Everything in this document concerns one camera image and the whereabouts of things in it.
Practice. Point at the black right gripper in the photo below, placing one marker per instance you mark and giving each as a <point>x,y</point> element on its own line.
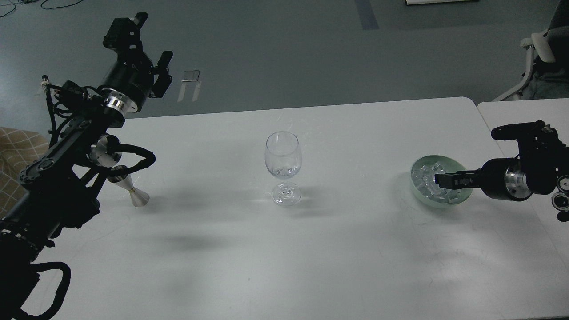
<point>498,178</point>

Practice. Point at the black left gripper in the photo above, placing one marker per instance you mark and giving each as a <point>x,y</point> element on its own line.
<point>133,72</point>

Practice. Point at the clear ice cubes pile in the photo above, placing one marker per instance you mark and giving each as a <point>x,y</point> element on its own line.
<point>423,179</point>

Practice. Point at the steel cocktail jigger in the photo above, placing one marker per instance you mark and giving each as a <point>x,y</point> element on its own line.
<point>138,197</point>

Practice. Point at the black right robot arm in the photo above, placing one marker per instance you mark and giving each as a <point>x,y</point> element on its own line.
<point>540,168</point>

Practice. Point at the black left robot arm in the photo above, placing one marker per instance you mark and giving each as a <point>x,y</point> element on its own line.
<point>62,186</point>

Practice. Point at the clear wine glass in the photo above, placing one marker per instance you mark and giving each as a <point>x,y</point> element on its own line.
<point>282,157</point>

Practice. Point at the green bowl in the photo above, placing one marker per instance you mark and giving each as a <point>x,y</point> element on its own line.
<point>452,166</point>

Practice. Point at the white office chair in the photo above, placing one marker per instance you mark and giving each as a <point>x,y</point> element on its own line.
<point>546,74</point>

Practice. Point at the white board on floor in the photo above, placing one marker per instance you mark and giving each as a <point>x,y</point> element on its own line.
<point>432,2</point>

